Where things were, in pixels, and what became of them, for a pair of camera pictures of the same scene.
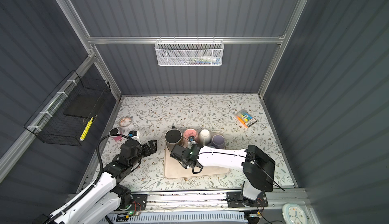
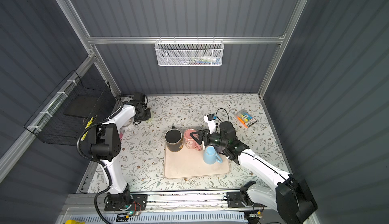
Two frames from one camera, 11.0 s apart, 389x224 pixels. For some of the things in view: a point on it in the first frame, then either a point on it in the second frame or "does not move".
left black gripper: (153, 148) -> (147, 110)
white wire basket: (189, 52) does not move
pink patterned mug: (188, 133) does not move
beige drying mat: (174, 169) does not move
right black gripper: (183, 163) -> (203, 134)
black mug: (173, 137) does not move
